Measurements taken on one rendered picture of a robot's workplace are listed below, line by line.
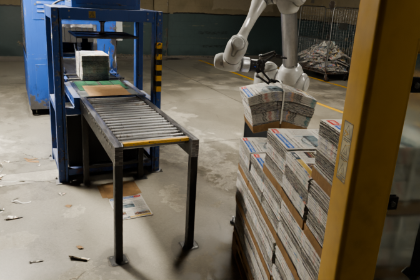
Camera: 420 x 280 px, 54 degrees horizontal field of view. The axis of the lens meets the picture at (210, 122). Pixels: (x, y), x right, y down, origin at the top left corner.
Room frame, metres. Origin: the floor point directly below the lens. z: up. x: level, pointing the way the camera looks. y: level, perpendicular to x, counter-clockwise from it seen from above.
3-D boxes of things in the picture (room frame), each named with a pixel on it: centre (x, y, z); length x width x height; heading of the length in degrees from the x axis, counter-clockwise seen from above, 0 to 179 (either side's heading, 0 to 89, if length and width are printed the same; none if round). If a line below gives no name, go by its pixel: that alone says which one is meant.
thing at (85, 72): (4.45, 1.31, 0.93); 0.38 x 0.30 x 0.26; 26
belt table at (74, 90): (3.94, 1.06, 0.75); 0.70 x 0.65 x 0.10; 26
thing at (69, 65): (4.95, 1.56, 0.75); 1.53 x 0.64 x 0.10; 26
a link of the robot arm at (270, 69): (2.95, -0.39, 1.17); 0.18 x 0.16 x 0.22; 58
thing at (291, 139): (1.88, -0.50, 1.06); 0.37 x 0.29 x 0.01; 100
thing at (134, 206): (3.06, 0.62, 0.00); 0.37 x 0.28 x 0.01; 26
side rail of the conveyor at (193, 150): (3.14, 0.38, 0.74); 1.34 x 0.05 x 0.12; 26
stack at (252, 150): (2.01, -0.48, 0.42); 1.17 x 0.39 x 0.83; 9
